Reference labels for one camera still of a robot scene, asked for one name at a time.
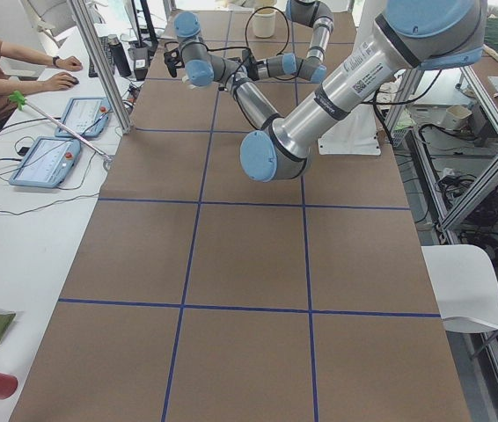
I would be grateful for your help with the blue teach pendant far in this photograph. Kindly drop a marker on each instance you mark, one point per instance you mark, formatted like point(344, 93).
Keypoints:
point(86, 116)

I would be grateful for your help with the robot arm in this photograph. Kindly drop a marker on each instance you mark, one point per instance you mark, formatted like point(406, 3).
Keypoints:
point(314, 14)
point(406, 35)

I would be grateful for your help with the person left hand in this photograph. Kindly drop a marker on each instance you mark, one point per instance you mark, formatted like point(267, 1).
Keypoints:
point(70, 64)

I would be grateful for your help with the black water bottle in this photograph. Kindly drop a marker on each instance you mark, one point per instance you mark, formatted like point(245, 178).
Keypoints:
point(119, 55)

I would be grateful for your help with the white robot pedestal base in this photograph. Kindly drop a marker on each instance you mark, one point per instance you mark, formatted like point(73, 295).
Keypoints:
point(357, 134)

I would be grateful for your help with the blue teach pendant near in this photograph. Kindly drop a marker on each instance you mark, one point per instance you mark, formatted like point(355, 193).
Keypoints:
point(47, 163)

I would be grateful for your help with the blue teach pendant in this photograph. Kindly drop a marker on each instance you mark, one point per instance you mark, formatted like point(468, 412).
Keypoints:
point(47, 163)
point(86, 116)

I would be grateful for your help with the aluminium frame post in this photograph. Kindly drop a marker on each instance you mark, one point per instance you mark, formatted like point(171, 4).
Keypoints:
point(92, 44)

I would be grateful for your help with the person forearm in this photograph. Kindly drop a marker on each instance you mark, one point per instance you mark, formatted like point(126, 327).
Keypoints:
point(28, 87)

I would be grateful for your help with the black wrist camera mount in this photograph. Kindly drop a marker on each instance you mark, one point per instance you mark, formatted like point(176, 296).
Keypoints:
point(173, 61)

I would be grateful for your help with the person right hand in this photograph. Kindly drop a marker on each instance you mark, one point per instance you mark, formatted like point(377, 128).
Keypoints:
point(61, 82)

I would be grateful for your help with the metal rod green tip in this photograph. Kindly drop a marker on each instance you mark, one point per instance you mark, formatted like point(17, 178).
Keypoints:
point(18, 98)

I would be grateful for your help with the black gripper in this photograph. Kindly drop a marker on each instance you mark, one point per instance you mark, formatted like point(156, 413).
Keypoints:
point(247, 61)

